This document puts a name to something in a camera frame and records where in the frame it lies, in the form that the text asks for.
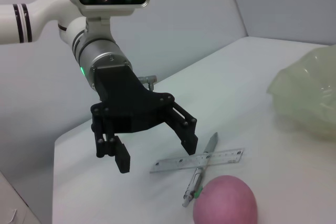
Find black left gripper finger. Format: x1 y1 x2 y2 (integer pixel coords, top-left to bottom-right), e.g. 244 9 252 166
91 114 131 174
163 101 198 156

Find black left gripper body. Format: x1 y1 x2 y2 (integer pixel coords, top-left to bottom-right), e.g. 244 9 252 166
90 64 176 134

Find pink peach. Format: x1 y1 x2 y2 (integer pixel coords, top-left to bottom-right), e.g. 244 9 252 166
193 175 258 224

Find clear plastic ruler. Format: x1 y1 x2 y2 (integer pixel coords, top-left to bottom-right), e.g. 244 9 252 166
149 148 245 174

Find silver clear pen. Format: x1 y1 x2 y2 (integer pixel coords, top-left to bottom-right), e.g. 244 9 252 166
182 132 219 208

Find translucent green fruit bowl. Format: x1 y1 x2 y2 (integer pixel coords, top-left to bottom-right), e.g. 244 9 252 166
266 45 336 141

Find beige box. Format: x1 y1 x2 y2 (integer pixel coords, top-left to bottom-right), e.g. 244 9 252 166
0 171 43 224

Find left gripper cable with connectors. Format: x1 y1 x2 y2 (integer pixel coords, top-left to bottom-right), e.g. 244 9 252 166
138 75 158 91

